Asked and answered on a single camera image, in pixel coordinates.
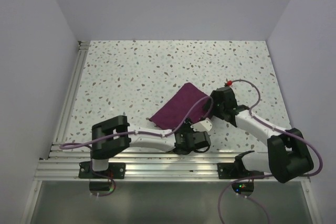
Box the purple cloth mat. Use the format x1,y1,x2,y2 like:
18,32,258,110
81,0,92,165
149,83,211,130

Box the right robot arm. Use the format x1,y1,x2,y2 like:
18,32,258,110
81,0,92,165
204,86,314,183

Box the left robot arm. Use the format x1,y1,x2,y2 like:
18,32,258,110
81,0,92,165
90,115,213,178

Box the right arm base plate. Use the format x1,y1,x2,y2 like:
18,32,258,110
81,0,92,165
217,163,264,179

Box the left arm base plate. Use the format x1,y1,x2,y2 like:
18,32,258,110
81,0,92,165
78,161,126,179

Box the aluminium frame rails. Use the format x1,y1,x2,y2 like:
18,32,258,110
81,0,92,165
22,40,321,223

